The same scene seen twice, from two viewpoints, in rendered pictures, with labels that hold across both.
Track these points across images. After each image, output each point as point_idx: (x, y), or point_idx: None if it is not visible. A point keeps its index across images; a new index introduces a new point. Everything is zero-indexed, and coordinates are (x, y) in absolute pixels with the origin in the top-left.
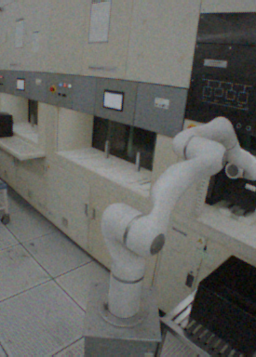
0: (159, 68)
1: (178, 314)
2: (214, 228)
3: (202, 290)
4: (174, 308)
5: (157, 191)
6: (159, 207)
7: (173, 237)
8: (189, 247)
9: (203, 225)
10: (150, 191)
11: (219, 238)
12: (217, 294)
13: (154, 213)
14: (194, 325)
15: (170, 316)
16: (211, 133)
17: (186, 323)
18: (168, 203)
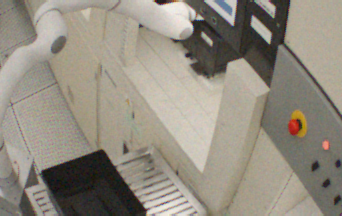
0: None
1: (41, 191)
2: (138, 90)
3: (43, 178)
4: (40, 184)
5: None
6: None
7: (106, 84)
8: (120, 106)
9: (128, 80)
10: (90, 16)
11: (143, 107)
12: (83, 187)
13: None
14: (48, 206)
15: (33, 190)
16: (67, 5)
17: (43, 201)
18: (1, 93)
